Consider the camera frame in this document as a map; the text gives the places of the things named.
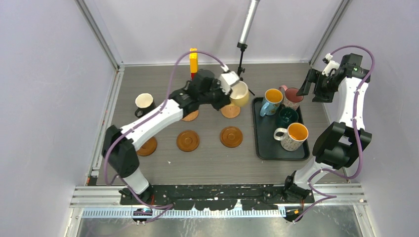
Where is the dark green mug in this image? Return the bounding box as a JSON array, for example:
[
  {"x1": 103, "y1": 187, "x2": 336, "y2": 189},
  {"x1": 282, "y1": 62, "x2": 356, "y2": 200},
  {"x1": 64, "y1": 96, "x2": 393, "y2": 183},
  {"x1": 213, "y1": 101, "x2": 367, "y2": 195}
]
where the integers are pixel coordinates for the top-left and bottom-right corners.
[{"x1": 276, "y1": 107, "x2": 299, "y2": 128}]

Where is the white floral mug orange inside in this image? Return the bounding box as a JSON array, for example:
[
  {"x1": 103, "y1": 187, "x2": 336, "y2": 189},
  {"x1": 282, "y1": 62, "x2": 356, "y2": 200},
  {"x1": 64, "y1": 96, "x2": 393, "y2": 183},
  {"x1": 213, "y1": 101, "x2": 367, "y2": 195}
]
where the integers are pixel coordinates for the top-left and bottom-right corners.
[{"x1": 273, "y1": 122, "x2": 309, "y2": 152}]

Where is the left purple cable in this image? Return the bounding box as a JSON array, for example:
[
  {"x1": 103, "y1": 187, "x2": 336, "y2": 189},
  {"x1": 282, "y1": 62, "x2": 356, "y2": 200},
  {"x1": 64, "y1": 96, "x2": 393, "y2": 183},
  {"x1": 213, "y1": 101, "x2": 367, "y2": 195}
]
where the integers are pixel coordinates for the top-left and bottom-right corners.
[{"x1": 103, "y1": 50, "x2": 230, "y2": 224}]

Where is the pink mug maroon inside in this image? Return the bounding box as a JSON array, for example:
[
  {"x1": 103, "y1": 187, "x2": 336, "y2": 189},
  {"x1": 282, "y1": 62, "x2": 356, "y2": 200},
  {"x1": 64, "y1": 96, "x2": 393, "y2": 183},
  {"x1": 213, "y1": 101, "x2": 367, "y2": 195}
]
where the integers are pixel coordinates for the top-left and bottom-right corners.
[{"x1": 279, "y1": 85, "x2": 304, "y2": 110}]

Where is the woven orange coaster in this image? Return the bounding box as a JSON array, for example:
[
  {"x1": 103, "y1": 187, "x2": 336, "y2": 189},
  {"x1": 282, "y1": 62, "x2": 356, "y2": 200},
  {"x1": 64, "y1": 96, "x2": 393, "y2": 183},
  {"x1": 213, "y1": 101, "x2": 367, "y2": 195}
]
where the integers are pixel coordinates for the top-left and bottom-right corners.
[
  {"x1": 182, "y1": 110, "x2": 199, "y2": 121},
  {"x1": 220, "y1": 104, "x2": 241, "y2": 119}
]

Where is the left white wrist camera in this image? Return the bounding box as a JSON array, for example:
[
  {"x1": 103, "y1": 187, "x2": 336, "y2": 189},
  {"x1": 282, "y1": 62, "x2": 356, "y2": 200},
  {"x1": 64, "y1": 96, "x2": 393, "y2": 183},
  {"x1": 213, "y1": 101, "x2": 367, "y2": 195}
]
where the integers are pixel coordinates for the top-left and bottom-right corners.
[{"x1": 218, "y1": 64, "x2": 240, "y2": 95}]

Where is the black mug white inside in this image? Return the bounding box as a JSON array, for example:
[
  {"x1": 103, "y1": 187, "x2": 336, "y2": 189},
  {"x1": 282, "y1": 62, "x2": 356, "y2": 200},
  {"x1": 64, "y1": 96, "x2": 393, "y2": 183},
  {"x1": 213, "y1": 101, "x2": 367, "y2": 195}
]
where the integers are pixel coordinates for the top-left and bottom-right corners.
[{"x1": 134, "y1": 93, "x2": 156, "y2": 118}]

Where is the yellow mug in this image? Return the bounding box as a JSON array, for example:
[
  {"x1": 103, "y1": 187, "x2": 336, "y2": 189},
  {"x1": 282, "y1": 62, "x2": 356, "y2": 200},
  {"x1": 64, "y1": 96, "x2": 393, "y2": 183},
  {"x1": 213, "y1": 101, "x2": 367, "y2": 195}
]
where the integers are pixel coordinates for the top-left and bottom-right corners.
[{"x1": 230, "y1": 81, "x2": 250, "y2": 107}]

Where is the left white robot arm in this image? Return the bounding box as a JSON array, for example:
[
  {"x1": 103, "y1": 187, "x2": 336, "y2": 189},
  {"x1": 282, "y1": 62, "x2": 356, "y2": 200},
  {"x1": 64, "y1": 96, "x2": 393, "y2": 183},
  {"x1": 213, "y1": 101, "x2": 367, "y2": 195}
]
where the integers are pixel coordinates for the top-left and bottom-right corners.
[{"x1": 102, "y1": 70, "x2": 239, "y2": 204}]

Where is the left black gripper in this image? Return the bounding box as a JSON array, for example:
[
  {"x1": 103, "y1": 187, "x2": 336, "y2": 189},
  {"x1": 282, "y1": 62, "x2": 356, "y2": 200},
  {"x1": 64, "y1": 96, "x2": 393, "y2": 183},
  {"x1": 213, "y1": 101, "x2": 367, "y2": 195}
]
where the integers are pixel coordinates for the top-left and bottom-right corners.
[{"x1": 200, "y1": 79, "x2": 233, "y2": 112}]

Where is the aluminium front rail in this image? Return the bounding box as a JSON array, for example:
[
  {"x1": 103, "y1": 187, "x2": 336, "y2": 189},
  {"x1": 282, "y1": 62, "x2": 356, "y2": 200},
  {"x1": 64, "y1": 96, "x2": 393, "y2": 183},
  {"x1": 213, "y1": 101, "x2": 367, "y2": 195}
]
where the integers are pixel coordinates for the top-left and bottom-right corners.
[{"x1": 70, "y1": 184, "x2": 368, "y2": 218}]

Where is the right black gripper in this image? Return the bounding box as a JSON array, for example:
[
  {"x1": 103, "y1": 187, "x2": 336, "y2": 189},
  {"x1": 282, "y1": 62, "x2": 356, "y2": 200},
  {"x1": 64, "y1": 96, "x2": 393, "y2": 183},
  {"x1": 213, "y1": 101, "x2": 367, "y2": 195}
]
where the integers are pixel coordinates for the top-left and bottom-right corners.
[{"x1": 296, "y1": 68, "x2": 338, "y2": 103}]

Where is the blue mug orange inside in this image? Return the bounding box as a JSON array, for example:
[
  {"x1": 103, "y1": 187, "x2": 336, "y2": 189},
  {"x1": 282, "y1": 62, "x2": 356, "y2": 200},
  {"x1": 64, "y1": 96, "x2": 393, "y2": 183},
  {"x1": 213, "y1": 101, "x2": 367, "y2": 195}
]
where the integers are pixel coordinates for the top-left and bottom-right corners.
[{"x1": 259, "y1": 88, "x2": 283, "y2": 117}]

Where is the purple cable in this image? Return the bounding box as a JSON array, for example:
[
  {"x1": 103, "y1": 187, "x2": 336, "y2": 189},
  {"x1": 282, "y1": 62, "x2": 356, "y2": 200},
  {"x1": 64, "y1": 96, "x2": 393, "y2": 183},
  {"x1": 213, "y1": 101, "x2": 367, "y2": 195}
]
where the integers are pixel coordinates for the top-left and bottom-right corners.
[
  {"x1": 103, "y1": 50, "x2": 230, "y2": 224},
  {"x1": 293, "y1": 45, "x2": 376, "y2": 224}
]

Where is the brown ringed coaster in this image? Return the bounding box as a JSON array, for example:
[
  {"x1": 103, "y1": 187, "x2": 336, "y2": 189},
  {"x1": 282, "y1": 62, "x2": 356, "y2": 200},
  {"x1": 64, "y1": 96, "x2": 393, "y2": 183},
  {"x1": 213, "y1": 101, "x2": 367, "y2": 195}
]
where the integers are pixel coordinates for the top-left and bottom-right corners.
[
  {"x1": 136, "y1": 137, "x2": 158, "y2": 157},
  {"x1": 219, "y1": 126, "x2": 243, "y2": 148},
  {"x1": 176, "y1": 130, "x2": 200, "y2": 152}
]

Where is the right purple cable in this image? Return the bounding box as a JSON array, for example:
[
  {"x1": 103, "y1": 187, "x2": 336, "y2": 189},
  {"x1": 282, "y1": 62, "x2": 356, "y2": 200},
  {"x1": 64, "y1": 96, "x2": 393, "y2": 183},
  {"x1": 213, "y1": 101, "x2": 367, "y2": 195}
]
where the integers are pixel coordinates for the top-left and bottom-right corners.
[{"x1": 293, "y1": 45, "x2": 376, "y2": 224}]

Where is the yellow red blue block tower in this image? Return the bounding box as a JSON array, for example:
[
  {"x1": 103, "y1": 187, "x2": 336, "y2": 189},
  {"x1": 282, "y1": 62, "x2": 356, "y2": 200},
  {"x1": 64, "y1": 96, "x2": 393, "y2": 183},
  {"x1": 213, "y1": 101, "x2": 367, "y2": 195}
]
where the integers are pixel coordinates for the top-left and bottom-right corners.
[{"x1": 189, "y1": 48, "x2": 199, "y2": 80}]

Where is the brown ringed coaster front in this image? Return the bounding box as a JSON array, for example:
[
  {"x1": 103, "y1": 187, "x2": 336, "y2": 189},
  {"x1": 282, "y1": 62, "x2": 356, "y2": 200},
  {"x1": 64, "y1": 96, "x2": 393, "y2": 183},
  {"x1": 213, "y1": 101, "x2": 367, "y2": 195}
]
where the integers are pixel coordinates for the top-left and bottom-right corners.
[{"x1": 176, "y1": 130, "x2": 200, "y2": 152}]

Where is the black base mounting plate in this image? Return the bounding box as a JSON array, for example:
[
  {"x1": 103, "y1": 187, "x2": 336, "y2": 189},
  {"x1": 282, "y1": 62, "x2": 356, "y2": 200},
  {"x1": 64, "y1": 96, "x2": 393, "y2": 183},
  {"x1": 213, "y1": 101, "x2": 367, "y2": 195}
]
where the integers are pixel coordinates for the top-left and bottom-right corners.
[{"x1": 119, "y1": 184, "x2": 314, "y2": 211}]

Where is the black plastic tray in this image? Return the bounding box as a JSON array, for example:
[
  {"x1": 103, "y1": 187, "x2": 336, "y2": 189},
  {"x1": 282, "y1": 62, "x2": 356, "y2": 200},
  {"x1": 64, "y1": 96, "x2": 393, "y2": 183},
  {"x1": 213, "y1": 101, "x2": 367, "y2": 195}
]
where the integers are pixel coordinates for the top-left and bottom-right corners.
[{"x1": 251, "y1": 97, "x2": 310, "y2": 160}]

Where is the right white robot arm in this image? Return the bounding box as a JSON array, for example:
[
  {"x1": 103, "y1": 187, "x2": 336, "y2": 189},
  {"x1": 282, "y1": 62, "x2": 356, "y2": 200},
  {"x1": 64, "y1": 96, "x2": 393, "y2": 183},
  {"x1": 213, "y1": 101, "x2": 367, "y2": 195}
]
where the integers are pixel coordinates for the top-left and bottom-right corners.
[{"x1": 282, "y1": 53, "x2": 372, "y2": 203}]

